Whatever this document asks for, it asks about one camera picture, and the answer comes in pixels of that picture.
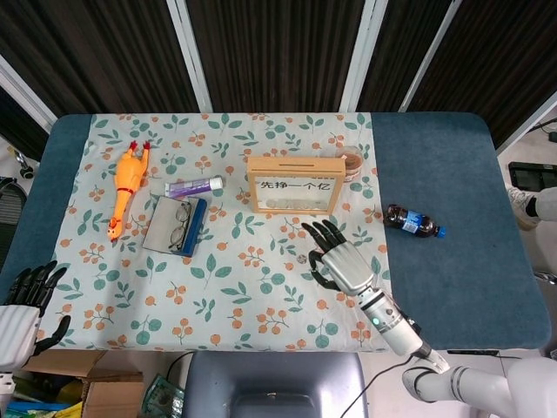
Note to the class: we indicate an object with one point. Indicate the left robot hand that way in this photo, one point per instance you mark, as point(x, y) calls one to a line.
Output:
point(17, 331)

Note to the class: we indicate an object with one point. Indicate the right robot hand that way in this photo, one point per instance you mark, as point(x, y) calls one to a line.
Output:
point(348, 265)

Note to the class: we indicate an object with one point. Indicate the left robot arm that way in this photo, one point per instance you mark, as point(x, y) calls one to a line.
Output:
point(5, 382)

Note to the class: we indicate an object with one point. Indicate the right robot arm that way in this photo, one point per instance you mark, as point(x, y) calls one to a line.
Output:
point(391, 322)

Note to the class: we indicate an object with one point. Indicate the cola bottle with blue label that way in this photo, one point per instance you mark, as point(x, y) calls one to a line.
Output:
point(409, 221)

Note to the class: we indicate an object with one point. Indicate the yellow plastic bag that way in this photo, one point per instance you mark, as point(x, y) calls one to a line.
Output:
point(65, 411)

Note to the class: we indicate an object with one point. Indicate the clear jar with orange contents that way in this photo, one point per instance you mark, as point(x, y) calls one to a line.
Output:
point(352, 163)

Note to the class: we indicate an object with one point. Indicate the brown cardboard box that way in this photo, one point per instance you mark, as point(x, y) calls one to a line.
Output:
point(109, 392)

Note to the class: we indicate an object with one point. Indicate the floral print tablecloth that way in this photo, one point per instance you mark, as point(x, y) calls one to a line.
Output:
point(217, 305)

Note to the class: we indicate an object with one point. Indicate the grey blue chair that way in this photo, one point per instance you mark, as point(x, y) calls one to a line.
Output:
point(274, 383)

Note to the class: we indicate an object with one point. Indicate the blue glasses case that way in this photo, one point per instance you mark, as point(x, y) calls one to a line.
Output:
point(198, 226)

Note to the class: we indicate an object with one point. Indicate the green plastic packet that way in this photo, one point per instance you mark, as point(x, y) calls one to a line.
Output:
point(163, 398)

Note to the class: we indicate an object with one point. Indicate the grey caster wheel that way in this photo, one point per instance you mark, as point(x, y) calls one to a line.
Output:
point(26, 170)

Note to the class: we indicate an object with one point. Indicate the thin-framed eyeglasses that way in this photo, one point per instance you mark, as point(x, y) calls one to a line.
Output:
point(185, 211)

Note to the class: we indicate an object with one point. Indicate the purple toothpaste tube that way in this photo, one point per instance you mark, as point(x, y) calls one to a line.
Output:
point(191, 186)

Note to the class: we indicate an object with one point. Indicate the white sneaker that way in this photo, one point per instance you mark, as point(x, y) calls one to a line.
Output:
point(520, 204)

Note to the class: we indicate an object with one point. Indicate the orange rubber chicken toy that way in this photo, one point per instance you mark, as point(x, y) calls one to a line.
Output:
point(128, 174)

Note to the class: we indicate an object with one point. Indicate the black floor device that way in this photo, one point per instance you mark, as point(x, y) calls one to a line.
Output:
point(526, 174)

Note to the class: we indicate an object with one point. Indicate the white trouser leg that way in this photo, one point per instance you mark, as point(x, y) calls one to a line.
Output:
point(548, 202)

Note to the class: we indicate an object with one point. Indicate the wooden money box frame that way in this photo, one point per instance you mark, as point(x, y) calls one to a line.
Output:
point(296, 167)

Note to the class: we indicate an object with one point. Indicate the white partition frame post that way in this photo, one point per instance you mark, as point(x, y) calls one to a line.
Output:
point(187, 48)
point(428, 56)
point(26, 93)
point(359, 52)
point(531, 115)

